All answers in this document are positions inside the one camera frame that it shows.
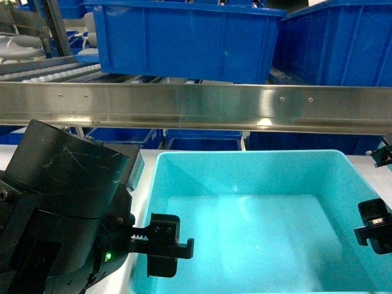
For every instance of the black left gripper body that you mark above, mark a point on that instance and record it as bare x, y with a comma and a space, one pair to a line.
112, 262

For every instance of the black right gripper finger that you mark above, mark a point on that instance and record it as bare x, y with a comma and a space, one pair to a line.
376, 226

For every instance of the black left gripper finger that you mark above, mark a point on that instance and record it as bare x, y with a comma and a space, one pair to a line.
159, 241

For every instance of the light cyan plastic bin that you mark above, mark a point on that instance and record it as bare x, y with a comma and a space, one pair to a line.
264, 222

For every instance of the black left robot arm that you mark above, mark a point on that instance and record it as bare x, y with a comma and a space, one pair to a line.
66, 220

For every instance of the large blue bin centre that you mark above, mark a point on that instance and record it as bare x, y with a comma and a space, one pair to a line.
337, 43

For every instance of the large blue bin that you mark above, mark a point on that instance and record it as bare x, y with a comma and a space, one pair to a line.
337, 43
187, 39

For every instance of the large blue bin left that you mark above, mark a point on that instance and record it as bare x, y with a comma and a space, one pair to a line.
187, 39

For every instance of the stainless steel shelf rail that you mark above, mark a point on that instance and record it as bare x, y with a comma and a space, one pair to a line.
276, 108

